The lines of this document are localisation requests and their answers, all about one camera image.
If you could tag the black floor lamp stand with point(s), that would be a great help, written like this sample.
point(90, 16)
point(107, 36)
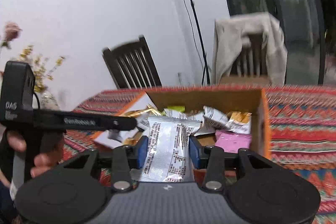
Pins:
point(198, 41)

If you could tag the pink roses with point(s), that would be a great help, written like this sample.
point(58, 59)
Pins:
point(11, 32)

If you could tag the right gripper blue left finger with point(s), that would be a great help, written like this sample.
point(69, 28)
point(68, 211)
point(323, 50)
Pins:
point(141, 151)

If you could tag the floral ceramic vase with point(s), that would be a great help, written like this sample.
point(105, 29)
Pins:
point(48, 101)

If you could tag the dark wooden chair with jacket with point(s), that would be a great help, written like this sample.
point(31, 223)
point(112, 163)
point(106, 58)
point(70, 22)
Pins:
point(250, 65)

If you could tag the dark wooden chair left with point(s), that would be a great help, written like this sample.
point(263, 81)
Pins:
point(131, 65)

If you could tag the pink snack packet right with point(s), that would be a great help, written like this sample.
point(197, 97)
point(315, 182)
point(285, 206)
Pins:
point(232, 142)

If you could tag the colourful patterned tablecloth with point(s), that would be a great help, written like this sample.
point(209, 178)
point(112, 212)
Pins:
point(302, 122)

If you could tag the orange cardboard box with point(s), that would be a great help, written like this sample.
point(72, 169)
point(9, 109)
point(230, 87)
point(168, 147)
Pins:
point(223, 98)

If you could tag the silver white snack packet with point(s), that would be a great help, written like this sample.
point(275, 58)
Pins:
point(168, 158)

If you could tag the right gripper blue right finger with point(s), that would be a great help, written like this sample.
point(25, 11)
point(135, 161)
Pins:
point(195, 150)

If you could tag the beige jacket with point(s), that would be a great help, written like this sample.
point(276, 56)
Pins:
point(231, 36)

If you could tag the yellow flower branches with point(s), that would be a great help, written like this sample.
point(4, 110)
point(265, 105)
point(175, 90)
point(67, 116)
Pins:
point(38, 64)

